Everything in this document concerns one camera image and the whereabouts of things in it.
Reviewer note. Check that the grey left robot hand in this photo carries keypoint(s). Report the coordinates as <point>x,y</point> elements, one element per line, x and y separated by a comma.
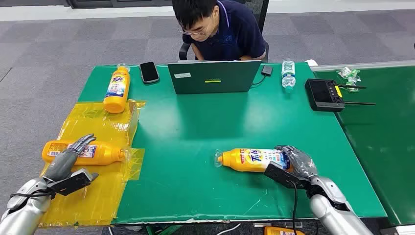
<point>63,162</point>

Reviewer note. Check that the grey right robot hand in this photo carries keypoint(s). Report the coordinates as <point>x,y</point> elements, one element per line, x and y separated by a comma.
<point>301,163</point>

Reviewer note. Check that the orange Tide detergent bottle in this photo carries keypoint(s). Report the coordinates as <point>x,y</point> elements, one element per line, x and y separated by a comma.
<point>246,160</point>
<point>116,90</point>
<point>97,152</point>

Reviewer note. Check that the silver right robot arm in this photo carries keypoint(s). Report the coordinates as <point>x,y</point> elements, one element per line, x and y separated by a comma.
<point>334,214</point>

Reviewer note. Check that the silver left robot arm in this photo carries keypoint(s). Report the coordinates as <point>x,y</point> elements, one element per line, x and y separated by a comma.
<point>26,211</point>

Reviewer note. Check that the orange bottle under table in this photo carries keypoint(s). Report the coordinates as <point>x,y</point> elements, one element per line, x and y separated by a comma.
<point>282,231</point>

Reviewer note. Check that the clear plastic water bottle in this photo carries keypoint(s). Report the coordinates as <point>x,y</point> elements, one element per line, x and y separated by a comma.
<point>288,76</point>

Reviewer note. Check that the yellow plastic sheet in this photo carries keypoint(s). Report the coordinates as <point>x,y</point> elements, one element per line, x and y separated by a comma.
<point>97,194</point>

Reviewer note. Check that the black controller with antennas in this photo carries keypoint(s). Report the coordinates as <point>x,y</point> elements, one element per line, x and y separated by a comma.
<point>322,94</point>

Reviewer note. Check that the green white candy wrapper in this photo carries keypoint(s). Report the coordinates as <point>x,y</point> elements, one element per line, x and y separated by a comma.
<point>354,77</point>
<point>344,72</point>
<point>353,89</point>

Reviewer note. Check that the black power adapter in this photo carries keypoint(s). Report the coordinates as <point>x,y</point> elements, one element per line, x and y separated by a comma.
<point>267,70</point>

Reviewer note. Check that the dark green laptop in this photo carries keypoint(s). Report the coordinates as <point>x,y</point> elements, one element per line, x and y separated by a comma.
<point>214,77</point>

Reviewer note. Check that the black smartphone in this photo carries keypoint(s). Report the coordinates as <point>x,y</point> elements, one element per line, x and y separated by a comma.
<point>149,72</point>

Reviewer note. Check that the person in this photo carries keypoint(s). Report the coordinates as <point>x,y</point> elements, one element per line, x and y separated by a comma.
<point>233,35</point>

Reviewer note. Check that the black office chair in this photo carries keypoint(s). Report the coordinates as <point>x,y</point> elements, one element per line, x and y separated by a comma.
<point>184,52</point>

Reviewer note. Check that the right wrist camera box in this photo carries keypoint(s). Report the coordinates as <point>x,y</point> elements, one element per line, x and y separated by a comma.
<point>282,175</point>

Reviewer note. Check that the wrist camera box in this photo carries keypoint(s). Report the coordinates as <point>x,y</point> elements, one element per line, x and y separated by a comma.
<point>282,175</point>
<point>73,183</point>

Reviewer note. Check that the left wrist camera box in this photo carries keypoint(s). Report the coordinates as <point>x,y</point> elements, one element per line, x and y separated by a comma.
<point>73,183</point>

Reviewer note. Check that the silver table edge rail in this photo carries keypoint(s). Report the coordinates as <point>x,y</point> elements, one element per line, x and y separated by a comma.
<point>363,65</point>

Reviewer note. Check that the green table frame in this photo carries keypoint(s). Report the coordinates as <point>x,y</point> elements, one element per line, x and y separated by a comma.
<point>162,230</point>

